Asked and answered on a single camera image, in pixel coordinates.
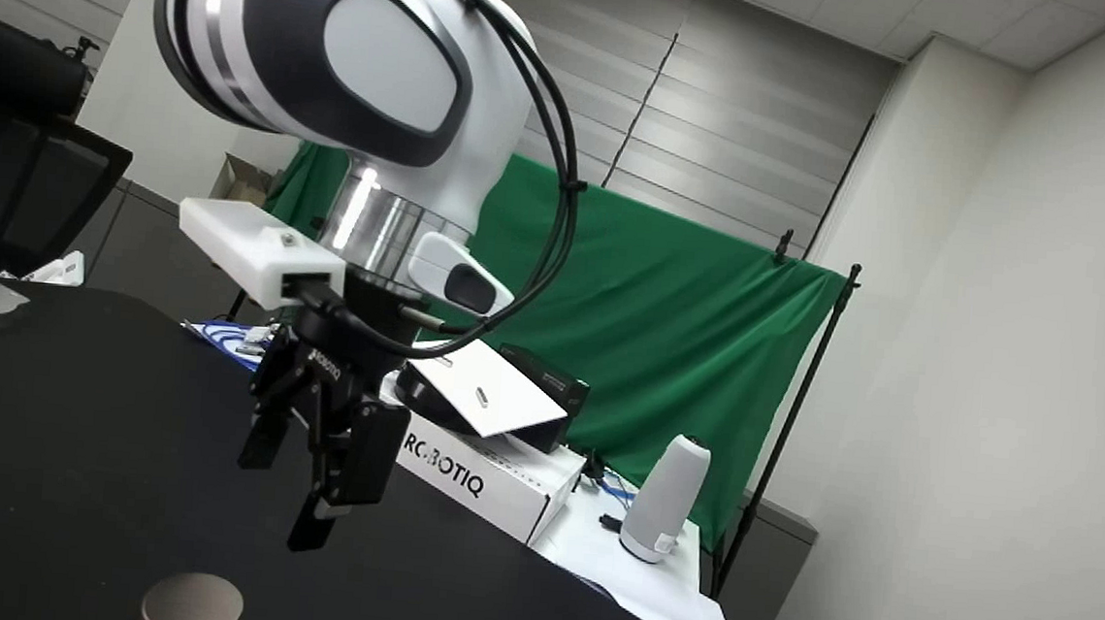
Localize black backdrop stand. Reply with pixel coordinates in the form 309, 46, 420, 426
710, 254, 864, 609

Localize brown cardboard box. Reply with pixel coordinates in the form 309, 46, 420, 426
209, 151, 278, 207

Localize green backdrop cloth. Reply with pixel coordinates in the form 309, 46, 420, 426
242, 135, 856, 561

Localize white paper sheet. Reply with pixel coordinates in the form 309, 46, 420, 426
524, 465, 758, 620

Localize window blinds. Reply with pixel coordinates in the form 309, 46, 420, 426
504, 0, 908, 269

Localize black cable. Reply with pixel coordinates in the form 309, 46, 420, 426
579, 446, 643, 535

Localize black office chair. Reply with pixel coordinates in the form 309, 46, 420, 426
0, 4, 145, 287

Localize open black box white lid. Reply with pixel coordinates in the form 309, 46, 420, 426
392, 334, 596, 457

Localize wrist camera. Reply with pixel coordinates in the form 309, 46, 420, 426
172, 195, 351, 316

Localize white cardboard box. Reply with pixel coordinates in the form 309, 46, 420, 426
370, 375, 593, 550

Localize blue cable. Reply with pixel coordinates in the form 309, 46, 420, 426
182, 317, 276, 371

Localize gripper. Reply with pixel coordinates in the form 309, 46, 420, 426
232, 265, 426, 562

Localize white cylindrical speaker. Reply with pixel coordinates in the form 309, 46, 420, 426
617, 429, 713, 568

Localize metallic bottle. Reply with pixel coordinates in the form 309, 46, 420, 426
139, 569, 247, 620

